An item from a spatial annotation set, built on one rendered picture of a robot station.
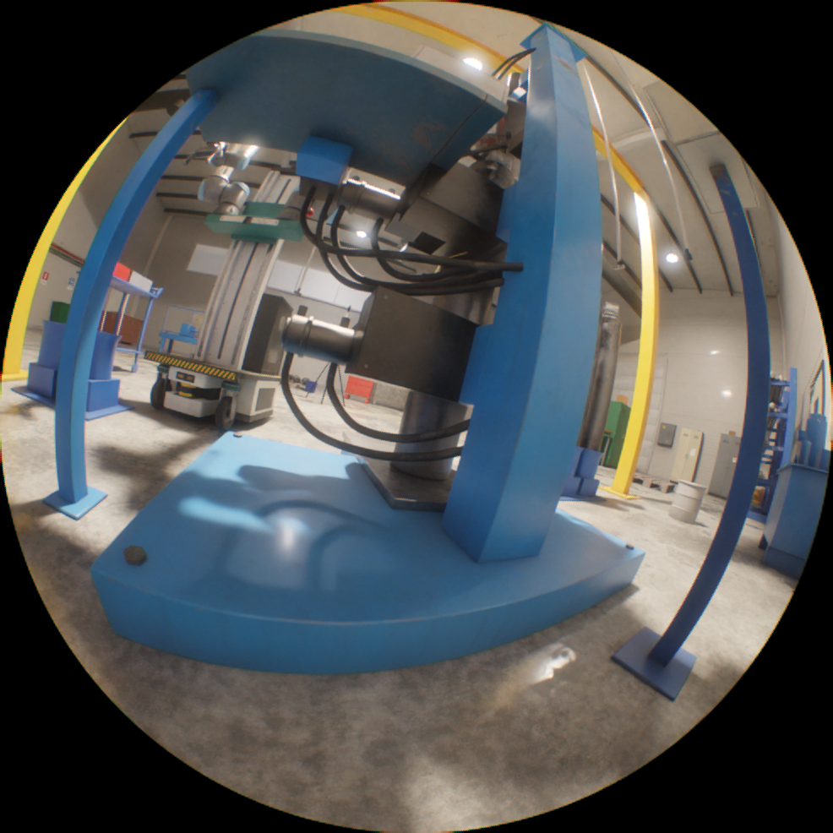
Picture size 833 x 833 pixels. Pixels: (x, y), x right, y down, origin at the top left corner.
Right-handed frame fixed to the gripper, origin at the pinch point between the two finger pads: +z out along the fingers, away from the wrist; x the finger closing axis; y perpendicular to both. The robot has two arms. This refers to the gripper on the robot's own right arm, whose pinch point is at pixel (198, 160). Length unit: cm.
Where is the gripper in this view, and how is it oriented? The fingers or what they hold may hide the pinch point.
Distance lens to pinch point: 170.0
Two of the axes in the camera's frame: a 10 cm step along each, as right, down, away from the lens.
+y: -3.8, 2.7, 8.8
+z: 0.1, 9.6, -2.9
